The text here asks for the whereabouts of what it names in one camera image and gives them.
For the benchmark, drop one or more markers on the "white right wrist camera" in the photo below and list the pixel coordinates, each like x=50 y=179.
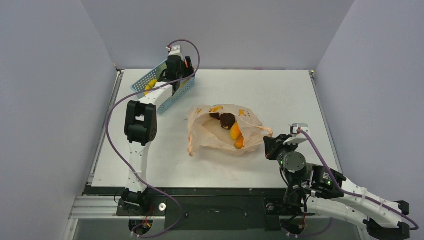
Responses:
x=296 y=136

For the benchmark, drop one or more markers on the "orange translucent plastic bag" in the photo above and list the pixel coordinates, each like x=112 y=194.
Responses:
x=205 y=131

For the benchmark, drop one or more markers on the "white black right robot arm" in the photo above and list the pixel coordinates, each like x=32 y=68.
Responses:
x=313 y=188

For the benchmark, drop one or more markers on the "orange fake mango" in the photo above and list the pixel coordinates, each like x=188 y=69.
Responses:
x=235 y=132

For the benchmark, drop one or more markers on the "light blue perforated basket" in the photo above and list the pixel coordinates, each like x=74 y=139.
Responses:
x=165 y=93

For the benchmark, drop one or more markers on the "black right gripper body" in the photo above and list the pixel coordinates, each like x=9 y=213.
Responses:
x=276 y=147

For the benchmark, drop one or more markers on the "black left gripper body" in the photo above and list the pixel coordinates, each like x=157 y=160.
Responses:
x=185 y=72

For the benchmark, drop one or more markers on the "small orange fake fruit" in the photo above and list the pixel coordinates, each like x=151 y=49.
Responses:
x=239 y=144

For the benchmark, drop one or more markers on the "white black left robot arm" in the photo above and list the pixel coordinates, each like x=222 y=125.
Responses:
x=140 y=128

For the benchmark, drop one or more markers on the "yellow fake banana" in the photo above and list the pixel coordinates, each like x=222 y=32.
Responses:
x=149 y=86

